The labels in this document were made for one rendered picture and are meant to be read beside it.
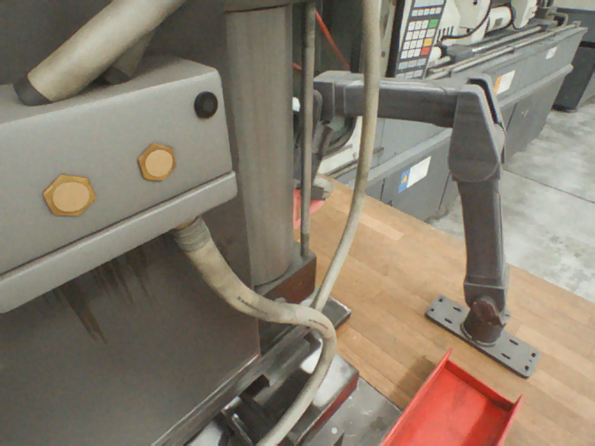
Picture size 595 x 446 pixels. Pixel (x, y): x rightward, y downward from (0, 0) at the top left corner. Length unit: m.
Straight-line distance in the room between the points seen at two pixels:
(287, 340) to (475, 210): 0.36
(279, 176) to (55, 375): 0.16
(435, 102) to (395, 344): 0.44
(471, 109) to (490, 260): 0.25
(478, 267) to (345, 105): 0.34
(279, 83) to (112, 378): 0.19
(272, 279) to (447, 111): 0.34
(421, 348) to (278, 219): 0.53
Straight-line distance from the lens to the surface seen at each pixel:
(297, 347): 0.41
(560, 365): 0.84
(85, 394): 0.22
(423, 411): 0.69
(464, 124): 0.53
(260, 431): 0.56
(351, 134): 1.35
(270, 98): 0.23
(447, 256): 0.95
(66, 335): 0.19
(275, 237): 0.28
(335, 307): 0.75
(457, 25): 2.45
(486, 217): 0.61
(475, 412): 0.71
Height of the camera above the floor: 1.50
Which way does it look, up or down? 38 degrees down
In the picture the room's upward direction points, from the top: straight up
